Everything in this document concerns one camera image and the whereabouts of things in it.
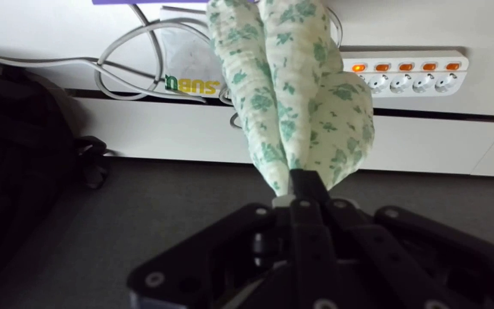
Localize thin white cable bundle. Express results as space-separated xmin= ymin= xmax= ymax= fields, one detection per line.
xmin=94 ymin=4 xmax=237 ymax=131

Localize white power strip orange switches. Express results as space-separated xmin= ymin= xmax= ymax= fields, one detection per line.
xmin=338 ymin=49 xmax=470 ymax=99

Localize white cloth with green print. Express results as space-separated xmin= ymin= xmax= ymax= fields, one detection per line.
xmin=206 ymin=0 xmax=377 ymax=200

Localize white packet with printed logo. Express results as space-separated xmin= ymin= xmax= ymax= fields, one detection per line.
xmin=159 ymin=25 xmax=228 ymax=100

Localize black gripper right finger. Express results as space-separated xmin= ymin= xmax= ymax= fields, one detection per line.
xmin=309 ymin=169 xmax=494 ymax=309

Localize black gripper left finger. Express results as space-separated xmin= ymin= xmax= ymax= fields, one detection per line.
xmin=125 ymin=169 xmax=312 ymax=309

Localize black fabric bundle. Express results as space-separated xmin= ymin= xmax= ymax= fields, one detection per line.
xmin=0 ymin=57 xmax=111 ymax=294

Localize purple paper sheet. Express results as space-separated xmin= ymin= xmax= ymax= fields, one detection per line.
xmin=91 ymin=0 xmax=211 ymax=8

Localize grey partition wall panel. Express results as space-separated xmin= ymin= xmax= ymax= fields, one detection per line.
xmin=0 ymin=157 xmax=494 ymax=309

